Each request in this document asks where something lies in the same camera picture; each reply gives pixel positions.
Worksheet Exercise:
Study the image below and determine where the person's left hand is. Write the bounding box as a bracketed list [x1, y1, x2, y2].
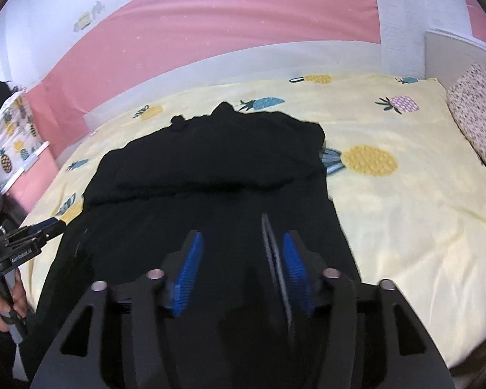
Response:
[0, 269, 28, 333]

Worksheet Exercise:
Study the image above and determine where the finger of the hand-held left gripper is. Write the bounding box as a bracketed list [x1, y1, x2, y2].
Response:
[3, 216, 70, 243]

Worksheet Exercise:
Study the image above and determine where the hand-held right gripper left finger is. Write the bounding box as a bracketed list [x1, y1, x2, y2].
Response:
[29, 230, 205, 389]

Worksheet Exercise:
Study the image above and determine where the yellow wall sticker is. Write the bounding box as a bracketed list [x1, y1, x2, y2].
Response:
[73, 1, 106, 33]

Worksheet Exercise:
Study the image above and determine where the white pineapple print cloth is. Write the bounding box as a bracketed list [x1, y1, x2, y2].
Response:
[0, 89, 51, 195]

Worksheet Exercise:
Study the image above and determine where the speckled floral pillow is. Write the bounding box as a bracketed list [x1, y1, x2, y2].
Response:
[446, 61, 486, 191]

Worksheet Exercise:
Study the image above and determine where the black garment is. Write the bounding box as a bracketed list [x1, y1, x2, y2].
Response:
[18, 102, 362, 382]

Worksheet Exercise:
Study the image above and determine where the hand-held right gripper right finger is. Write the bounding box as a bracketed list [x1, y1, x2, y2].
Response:
[281, 231, 457, 389]

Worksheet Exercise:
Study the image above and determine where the white headboard panel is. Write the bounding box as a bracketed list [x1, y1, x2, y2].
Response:
[424, 30, 486, 84]

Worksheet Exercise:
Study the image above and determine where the yellow pineapple print bed sheet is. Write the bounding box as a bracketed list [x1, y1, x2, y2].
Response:
[24, 73, 486, 369]

